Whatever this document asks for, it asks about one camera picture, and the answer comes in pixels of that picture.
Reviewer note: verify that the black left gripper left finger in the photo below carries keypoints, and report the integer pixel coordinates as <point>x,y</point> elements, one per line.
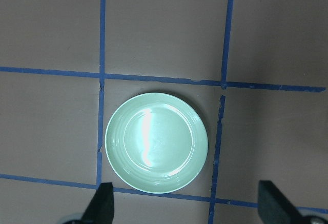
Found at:
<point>101,207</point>

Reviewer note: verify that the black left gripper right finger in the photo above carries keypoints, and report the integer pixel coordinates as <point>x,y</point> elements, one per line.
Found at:
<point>274,207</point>

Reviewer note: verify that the green plate far side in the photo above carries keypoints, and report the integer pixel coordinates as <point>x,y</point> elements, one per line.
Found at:
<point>156,143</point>

